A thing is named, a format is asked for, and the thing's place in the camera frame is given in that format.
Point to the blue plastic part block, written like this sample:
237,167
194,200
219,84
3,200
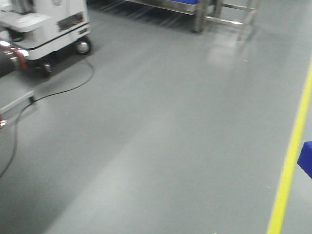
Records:
305,158

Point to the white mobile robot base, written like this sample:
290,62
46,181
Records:
35,29

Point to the grey power strip box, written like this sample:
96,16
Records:
9,108

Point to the stainless steel rack frame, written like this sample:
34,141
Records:
207,10

